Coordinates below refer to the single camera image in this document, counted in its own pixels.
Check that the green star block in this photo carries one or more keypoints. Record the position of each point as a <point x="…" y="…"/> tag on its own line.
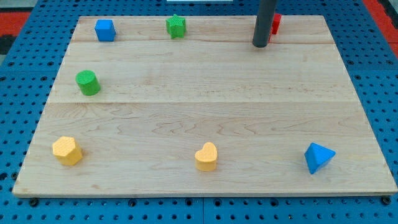
<point x="176" y="26"/>

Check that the red star block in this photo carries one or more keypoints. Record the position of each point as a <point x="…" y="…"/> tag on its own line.
<point x="275" y="24"/>

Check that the yellow heart block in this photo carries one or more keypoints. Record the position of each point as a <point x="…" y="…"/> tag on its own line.
<point x="206" y="158"/>

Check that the light wooden board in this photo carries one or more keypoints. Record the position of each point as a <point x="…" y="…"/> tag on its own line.
<point x="162" y="99"/>

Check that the green cylinder block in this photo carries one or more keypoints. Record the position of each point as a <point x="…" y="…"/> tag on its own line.
<point x="87" y="82"/>

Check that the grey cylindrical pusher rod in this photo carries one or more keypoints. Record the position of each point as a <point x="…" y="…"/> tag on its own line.
<point x="264" y="20"/>

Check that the blue cube block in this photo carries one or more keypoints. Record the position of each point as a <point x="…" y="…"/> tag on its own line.
<point x="105" y="30"/>

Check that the blue triangle block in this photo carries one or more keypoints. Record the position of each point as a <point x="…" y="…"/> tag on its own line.
<point x="317" y="157"/>

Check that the yellow hexagon block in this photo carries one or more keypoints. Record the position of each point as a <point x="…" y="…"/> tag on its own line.
<point x="67" y="151"/>

